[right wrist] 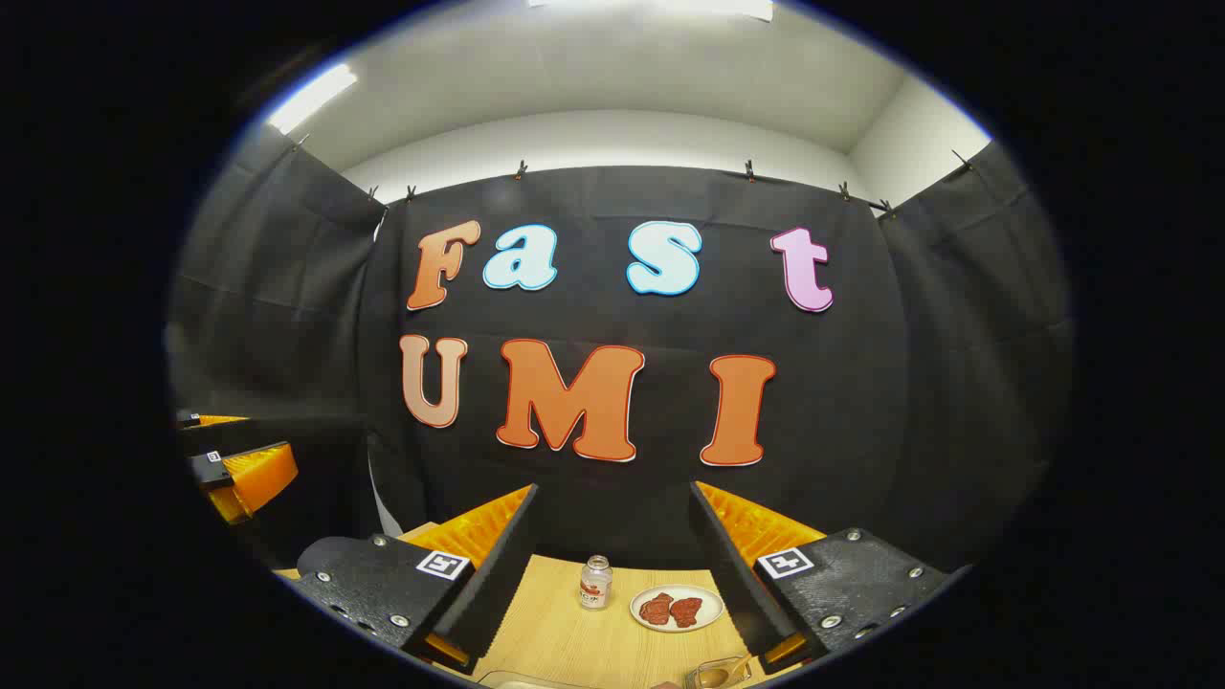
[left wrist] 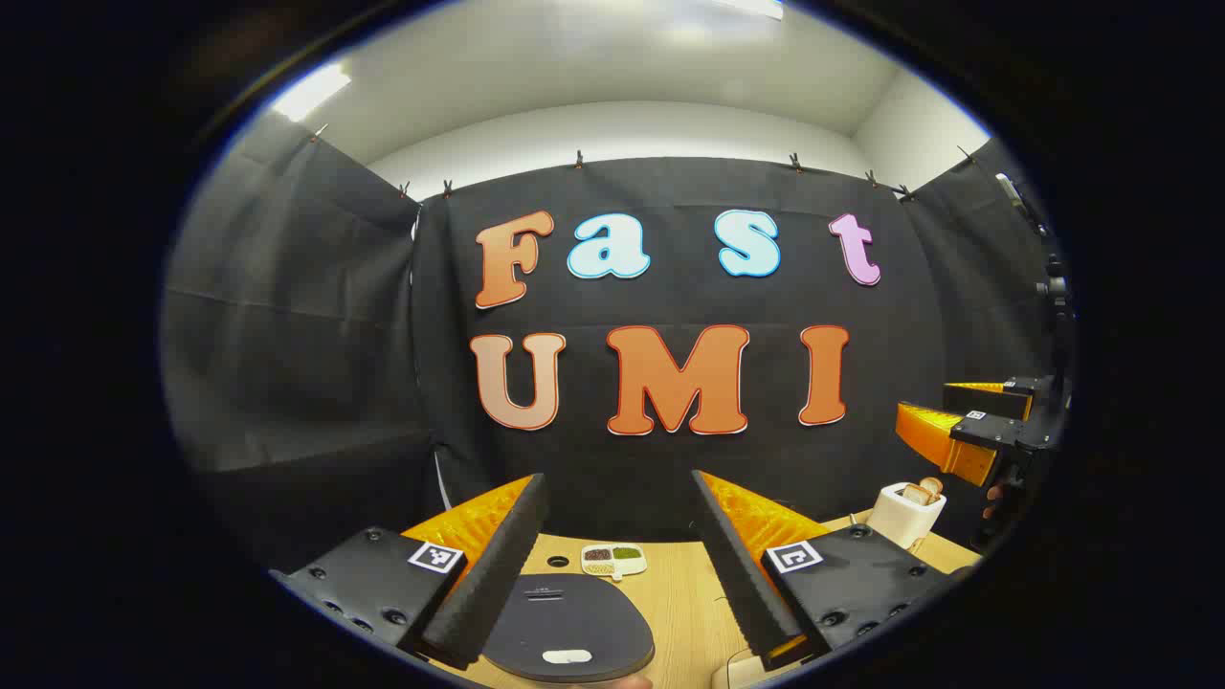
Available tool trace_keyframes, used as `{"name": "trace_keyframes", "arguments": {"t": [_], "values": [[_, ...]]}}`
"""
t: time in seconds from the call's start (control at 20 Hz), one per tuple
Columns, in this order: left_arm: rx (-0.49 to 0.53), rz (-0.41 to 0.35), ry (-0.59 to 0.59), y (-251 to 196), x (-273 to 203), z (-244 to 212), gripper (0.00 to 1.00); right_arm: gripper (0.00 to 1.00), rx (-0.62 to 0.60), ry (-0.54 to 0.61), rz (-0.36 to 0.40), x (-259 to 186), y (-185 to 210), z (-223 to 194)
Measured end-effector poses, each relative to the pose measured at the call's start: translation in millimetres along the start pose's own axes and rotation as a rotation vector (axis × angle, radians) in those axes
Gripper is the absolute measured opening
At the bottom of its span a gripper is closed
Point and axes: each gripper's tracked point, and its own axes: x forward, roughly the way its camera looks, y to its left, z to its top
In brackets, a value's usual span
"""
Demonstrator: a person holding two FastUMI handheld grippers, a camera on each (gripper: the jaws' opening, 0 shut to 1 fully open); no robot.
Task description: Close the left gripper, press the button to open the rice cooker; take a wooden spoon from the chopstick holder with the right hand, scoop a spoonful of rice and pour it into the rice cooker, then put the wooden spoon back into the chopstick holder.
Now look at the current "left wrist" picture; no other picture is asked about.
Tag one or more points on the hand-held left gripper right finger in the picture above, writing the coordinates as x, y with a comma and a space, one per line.
737, 574

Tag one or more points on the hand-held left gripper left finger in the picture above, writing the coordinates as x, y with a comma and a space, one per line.
498, 574

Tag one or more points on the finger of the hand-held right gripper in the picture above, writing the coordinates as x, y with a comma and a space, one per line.
995, 433
986, 400

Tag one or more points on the black and silver rice cooker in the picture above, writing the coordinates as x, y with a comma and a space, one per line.
574, 622

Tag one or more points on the toast bread slice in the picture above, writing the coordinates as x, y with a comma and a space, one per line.
932, 486
916, 495

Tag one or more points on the clear plastic container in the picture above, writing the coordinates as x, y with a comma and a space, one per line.
737, 672

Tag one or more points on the white divided bean dish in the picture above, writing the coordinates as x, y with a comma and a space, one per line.
612, 558

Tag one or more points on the white toaster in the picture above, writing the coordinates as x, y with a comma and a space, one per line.
900, 517

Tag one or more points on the black backdrop cloth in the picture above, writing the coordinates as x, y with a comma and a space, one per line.
287, 335

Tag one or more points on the row of backdrop clips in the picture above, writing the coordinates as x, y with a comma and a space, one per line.
578, 159

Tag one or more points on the ceiling light panel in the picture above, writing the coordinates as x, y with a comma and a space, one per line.
751, 8
311, 92

